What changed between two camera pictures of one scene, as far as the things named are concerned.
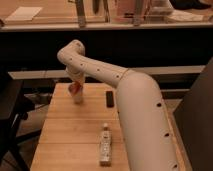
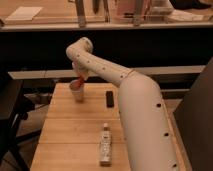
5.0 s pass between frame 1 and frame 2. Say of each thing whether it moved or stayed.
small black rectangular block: stayed
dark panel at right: stayed
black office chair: stayed
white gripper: moved
